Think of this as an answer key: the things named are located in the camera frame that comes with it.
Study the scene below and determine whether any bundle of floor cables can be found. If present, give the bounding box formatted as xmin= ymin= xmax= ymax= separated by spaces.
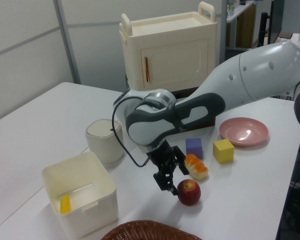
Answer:
xmin=286 ymin=147 xmax=300 ymax=240

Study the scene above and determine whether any brown wicker basket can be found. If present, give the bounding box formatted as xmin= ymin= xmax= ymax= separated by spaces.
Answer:
xmin=101 ymin=219 xmax=203 ymax=240

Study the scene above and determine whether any cream plastic toy cabinet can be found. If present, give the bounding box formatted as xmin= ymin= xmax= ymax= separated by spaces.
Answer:
xmin=118 ymin=1 xmax=218 ymax=92

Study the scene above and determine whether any pink plastic plate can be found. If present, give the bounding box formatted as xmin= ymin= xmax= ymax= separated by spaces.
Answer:
xmin=219 ymin=117 xmax=270 ymax=147

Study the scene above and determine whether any dark robot arm cable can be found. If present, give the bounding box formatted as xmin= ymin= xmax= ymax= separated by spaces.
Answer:
xmin=111 ymin=93 xmax=151 ymax=168

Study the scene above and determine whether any yellow foam cube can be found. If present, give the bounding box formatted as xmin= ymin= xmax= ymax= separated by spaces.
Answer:
xmin=212 ymin=139 xmax=235 ymax=164

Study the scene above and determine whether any yellow banana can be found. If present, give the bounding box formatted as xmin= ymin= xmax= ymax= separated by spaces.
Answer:
xmin=59 ymin=194 xmax=73 ymax=215

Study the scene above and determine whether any bread with orange topping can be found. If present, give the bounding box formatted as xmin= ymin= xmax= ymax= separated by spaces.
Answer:
xmin=184 ymin=153 xmax=209 ymax=181

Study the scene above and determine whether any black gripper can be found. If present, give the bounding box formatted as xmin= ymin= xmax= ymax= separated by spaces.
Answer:
xmin=146 ymin=140 xmax=190 ymax=196

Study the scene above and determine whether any black computer monitor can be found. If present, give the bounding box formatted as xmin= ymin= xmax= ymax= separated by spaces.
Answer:
xmin=258 ymin=0 xmax=284 ymax=48

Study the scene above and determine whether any small cream lidded bin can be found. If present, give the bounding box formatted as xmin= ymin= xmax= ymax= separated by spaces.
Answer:
xmin=85 ymin=119 xmax=125 ymax=165

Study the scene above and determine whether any red apple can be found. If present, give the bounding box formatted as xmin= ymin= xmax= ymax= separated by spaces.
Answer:
xmin=176 ymin=179 xmax=202 ymax=207

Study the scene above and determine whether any white square plastic container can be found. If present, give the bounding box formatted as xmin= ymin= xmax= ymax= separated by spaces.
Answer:
xmin=41 ymin=151 xmax=119 ymax=240

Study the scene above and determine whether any orange cabinet door handle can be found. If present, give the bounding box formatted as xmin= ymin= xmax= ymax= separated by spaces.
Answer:
xmin=143 ymin=56 xmax=151 ymax=83

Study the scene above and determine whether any purple foam cube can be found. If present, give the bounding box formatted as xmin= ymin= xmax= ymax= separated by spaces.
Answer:
xmin=185 ymin=137 xmax=204 ymax=160

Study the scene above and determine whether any wooden office desk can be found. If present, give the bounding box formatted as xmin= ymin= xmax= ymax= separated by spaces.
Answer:
xmin=226 ymin=0 xmax=258 ymax=50

